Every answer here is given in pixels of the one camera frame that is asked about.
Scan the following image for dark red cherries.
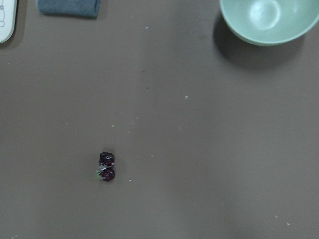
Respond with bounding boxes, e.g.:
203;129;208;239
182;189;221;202
95;152;115;182

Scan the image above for grey folded cloth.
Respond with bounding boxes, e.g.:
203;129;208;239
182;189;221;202
36;0;101;18

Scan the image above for mint green bowl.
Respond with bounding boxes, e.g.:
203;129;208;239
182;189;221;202
219;0;319;46

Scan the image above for cream rabbit tray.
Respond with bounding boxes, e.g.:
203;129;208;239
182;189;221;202
0;0;18;44

